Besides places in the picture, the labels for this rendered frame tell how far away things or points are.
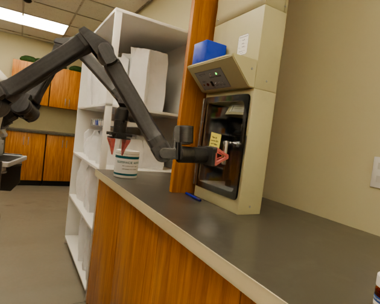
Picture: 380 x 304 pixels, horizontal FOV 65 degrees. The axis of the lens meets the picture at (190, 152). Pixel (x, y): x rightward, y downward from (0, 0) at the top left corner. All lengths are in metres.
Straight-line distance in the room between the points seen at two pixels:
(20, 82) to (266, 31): 0.85
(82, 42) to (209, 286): 0.82
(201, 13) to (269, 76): 0.49
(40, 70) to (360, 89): 1.17
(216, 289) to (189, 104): 0.85
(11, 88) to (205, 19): 0.88
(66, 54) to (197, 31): 0.64
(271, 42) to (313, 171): 0.60
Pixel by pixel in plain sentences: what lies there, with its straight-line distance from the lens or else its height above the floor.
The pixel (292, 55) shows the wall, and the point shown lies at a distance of 1.66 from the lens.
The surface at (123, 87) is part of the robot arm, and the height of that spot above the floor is 1.34.
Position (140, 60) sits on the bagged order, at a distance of 2.30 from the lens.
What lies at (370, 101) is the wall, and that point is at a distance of 1.35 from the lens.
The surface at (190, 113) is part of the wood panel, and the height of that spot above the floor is 1.32.
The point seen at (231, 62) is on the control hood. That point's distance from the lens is 1.10.
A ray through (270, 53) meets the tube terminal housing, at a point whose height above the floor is 1.55.
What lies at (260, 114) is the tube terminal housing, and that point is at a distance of 1.15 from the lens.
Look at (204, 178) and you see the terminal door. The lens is 1.30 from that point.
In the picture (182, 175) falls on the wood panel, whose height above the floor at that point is 1.02.
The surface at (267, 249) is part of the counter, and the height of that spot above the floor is 0.94.
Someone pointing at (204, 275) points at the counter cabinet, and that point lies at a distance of 0.86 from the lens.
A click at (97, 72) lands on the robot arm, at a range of 1.48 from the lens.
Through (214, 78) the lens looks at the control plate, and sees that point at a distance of 1.23.
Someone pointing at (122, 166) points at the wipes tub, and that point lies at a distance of 1.65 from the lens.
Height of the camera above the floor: 1.21
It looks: 3 degrees down
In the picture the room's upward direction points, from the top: 7 degrees clockwise
